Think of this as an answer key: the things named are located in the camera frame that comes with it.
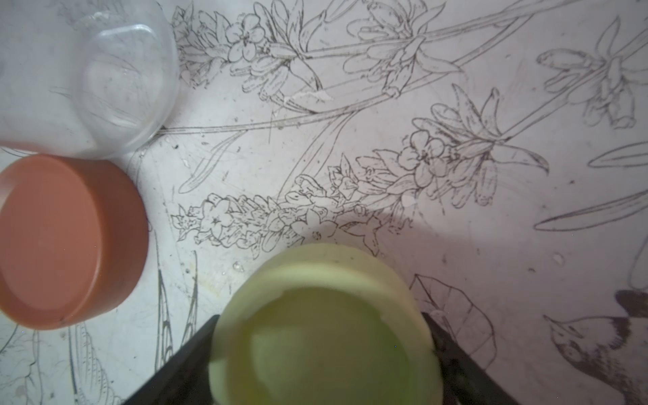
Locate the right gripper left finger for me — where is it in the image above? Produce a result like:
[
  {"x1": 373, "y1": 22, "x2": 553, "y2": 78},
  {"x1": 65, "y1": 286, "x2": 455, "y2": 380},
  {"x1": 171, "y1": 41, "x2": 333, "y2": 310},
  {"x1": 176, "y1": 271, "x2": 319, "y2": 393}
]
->
[{"x1": 124, "y1": 315, "x2": 219, "y2": 405}]

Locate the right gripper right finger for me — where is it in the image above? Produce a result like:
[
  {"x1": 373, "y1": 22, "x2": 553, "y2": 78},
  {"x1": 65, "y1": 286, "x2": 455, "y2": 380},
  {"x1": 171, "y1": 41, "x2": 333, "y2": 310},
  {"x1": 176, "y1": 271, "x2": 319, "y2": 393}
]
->
[{"x1": 422, "y1": 312, "x2": 520, "y2": 405}]

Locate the green jar lid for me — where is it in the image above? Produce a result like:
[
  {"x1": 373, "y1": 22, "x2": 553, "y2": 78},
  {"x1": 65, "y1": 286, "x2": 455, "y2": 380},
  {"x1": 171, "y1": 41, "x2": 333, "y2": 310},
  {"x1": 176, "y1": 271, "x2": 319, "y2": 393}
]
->
[{"x1": 209, "y1": 244, "x2": 443, "y2": 404}]

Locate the brown jar lid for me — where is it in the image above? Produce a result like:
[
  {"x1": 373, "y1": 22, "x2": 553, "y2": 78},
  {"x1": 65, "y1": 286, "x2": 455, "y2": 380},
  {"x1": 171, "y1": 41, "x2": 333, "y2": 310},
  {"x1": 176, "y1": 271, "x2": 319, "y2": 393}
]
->
[{"x1": 1, "y1": 155, "x2": 149, "y2": 330}]

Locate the brown-lid peanut jar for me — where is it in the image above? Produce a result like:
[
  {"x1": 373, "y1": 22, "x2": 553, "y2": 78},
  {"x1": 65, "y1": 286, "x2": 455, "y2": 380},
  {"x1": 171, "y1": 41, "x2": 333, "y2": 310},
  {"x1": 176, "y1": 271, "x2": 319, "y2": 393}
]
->
[{"x1": 1, "y1": 1, "x2": 179, "y2": 159}]

